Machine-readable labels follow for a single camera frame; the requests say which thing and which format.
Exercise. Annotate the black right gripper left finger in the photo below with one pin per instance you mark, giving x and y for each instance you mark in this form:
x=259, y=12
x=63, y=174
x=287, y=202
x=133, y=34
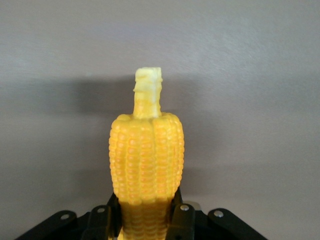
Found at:
x=102, y=220

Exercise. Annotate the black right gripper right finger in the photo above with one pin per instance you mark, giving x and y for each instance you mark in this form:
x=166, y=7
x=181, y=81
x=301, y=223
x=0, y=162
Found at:
x=181, y=220

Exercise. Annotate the yellow corn cob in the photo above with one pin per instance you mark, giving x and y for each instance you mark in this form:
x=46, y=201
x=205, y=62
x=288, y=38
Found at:
x=146, y=160

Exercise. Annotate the large table mat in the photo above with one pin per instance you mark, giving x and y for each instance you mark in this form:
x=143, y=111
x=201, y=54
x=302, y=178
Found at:
x=250, y=75

